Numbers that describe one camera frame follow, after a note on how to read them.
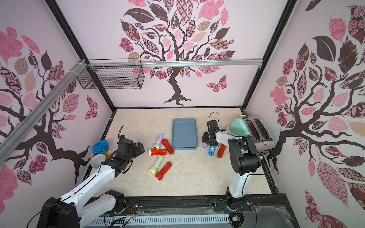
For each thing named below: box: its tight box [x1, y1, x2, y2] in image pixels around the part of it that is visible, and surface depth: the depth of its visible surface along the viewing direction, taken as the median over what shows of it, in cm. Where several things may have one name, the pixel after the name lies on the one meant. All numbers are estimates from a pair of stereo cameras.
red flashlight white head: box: [148, 148, 167, 156], surface depth 93 cm
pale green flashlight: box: [149, 155, 165, 175], surface depth 87 cm
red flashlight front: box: [154, 161, 173, 181], surface depth 85 cm
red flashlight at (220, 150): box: [216, 143, 227, 159], surface depth 94 cm
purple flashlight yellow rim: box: [153, 133, 164, 151], surface depth 97 cm
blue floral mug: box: [90, 153, 106, 168], surface depth 83 cm
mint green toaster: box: [226, 115, 275, 152], surface depth 86 cm
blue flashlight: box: [207, 145, 217, 157], surface depth 94 cm
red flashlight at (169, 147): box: [161, 138, 175, 155], surface depth 96 cm
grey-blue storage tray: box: [171, 117, 199, 151], surface depth 103 cm
